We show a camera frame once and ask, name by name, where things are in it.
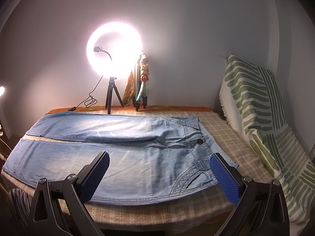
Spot light blue denim pants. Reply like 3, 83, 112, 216
2, 111, 239, 206

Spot green white leaf throw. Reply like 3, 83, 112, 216
220, 53, 314, 235

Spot black gooseneck phone holder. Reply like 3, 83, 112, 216
94, 46, 112, 62

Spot black ring light cable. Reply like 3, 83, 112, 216
67, 75, 104, 112

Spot black ring light tripod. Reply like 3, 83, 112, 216
105, 77, 124, 114

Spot glowing ring light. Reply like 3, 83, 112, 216
86, 22, 143, 78

